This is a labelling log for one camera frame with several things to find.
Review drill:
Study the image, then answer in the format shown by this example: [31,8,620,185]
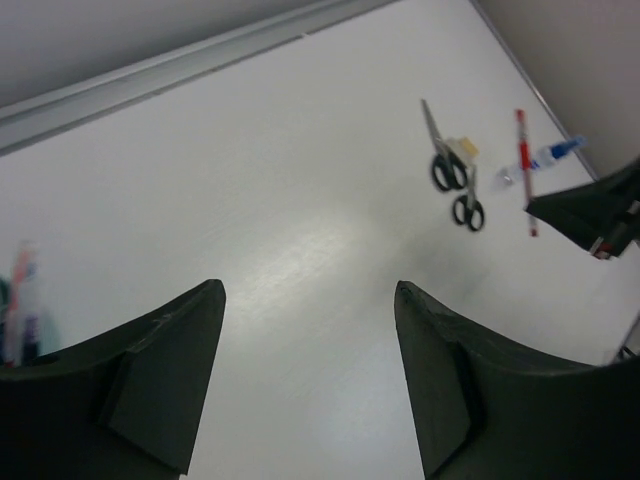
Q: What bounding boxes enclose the purple pen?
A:
[19,279,44,364]

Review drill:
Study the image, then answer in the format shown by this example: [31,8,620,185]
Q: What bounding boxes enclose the blue cap glue bottle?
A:
[490,135,587,192]

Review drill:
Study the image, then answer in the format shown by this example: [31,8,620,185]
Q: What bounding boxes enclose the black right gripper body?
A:
[589,200,639,260]

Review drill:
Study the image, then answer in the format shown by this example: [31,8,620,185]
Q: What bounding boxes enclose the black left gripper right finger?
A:
[394,281,639,479]

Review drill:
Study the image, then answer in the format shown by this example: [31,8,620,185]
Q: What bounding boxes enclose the tan eraser block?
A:
[445,137,479,164]

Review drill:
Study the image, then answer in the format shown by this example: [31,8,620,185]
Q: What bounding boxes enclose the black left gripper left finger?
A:
[1,279,226,479]

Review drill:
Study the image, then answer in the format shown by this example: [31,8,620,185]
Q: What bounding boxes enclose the black handled scissors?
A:
[421,99,468,193]
[451,166,485,233]

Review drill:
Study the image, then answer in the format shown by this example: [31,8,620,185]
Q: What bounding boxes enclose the red and white pen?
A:
[9,241,39,367]

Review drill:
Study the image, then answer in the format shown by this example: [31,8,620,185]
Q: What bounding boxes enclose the teal round organizer container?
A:
[1,279,15,367]

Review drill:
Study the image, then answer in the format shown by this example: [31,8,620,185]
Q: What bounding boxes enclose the aluminium frame rail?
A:
[1,1,389,156]

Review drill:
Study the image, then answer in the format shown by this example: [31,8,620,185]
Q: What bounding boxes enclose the red gel pen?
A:
[515,109,533,207]

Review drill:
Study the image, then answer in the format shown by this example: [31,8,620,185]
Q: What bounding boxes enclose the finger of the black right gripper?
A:
[526,160,639,252]

